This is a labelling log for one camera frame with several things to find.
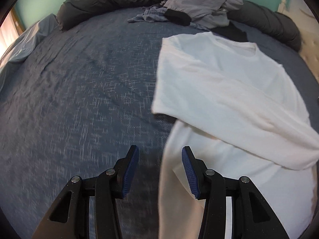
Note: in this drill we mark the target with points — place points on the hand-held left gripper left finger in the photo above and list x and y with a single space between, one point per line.
130 171

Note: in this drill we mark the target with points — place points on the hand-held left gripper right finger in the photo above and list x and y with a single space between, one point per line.
189 171

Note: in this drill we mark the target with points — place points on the white long-sleeved shirt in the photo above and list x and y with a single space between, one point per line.
224 84

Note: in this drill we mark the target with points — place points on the blue speckled bed cover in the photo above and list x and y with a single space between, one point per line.
87 92

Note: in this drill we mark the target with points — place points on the black garment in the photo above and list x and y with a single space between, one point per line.
231 33

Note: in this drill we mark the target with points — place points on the blue plaid garment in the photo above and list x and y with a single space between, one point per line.
152 16

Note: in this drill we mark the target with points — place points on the light blue pillow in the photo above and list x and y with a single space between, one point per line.
30 39

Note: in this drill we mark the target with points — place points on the lavender jacket with black cuffs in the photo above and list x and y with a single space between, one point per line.
199 2

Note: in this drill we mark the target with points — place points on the dark grey duvet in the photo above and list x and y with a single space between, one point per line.
99 2

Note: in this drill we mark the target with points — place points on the cream tufted headboard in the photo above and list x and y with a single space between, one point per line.
309 42

